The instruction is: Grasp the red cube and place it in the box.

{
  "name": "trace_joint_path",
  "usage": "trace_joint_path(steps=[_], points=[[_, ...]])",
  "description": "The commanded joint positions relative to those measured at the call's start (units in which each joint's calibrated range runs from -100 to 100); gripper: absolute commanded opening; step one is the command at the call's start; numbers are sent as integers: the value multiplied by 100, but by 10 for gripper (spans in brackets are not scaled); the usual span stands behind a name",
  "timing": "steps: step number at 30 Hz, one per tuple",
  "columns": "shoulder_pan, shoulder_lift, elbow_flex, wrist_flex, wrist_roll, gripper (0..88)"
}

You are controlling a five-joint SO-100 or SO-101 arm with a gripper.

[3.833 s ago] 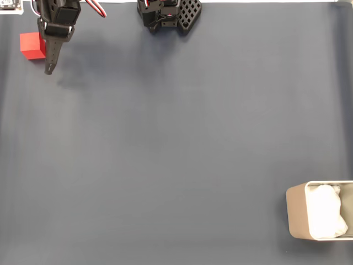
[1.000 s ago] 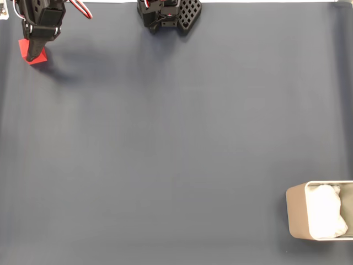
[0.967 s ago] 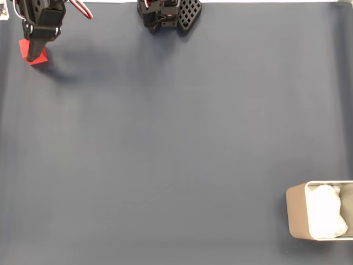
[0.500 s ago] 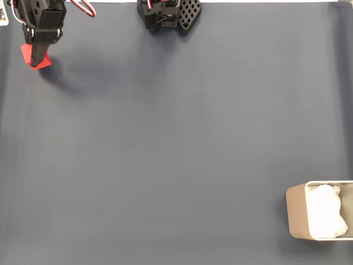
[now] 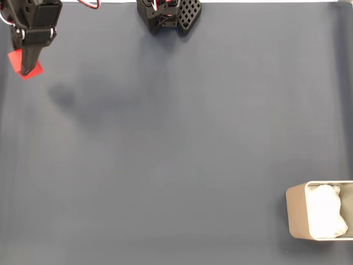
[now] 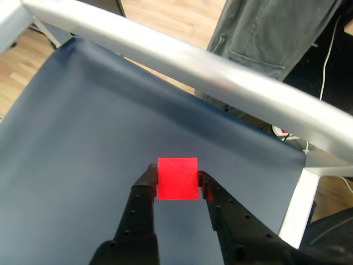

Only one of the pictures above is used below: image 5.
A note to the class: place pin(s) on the red cube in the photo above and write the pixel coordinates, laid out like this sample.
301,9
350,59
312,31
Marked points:
13,59

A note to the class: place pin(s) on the dark grey table mat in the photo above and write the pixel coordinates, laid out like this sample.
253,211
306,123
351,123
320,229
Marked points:
165,151

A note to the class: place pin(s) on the white crumpled paper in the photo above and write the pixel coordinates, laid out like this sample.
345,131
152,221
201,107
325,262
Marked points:
325,212

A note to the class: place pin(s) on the beige metal box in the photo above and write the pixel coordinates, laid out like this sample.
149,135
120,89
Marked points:
296,212

